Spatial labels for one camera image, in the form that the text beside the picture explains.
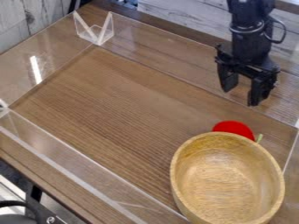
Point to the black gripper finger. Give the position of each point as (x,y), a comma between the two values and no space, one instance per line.
(262,85)
(229,77)

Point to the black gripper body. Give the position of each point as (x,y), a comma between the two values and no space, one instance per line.
(247,55)

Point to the red felt strawberry toy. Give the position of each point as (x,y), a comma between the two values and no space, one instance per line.
(238,128)

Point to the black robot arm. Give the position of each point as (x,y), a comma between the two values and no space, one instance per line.
(255,30)

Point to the oval wooden bowl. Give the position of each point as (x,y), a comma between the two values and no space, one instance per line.
(226,180)

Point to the black table leg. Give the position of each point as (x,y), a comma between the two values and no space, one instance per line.
(36,193)

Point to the clear acrylic tray wall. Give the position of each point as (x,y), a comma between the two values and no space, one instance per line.
(97,114)

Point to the clear acrylic corner bracket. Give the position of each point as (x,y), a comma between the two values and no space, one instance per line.
(95,34)

